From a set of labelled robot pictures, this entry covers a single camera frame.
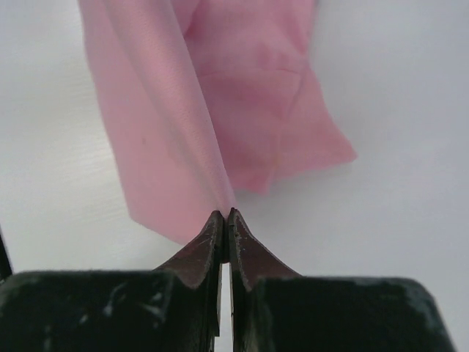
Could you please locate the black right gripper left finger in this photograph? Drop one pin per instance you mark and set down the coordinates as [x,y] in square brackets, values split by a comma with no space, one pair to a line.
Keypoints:
[174,307]

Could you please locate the pink t shirt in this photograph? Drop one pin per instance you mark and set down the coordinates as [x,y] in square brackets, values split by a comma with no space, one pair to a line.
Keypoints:
[201,98]

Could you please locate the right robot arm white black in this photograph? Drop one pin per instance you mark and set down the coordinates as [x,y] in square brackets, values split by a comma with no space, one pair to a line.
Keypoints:
[4,253]

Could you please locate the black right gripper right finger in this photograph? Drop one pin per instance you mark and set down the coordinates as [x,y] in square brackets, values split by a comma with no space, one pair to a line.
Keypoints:
[276,309]

